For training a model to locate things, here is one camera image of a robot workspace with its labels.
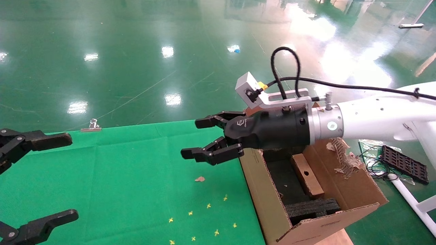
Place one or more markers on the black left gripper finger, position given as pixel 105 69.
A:
pixel 34 229
pixel 44 141

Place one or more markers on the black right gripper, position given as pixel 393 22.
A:
pixel 272 127

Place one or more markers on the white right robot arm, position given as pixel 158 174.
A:
pixel 374 119

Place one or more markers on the small cardboard scrap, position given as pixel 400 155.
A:
pixel 200 179

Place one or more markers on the open brown cardboard carton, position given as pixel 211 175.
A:
pixel 265 204

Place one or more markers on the silver binder clip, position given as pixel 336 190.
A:
pixel 92 127

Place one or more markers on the green tablecloth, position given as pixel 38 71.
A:
pixel 119 177

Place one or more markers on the black foam block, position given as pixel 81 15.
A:
pixel 310 209

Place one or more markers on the black perforated tray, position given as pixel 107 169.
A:
pixel 405 165

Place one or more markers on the white table foot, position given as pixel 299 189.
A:
pixel 412 200

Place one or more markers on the wooden strip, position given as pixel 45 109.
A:
pixel 425 64

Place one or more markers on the white floor bar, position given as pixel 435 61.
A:
pixel 410 25

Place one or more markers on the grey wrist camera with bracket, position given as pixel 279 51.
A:
pixel 246 86

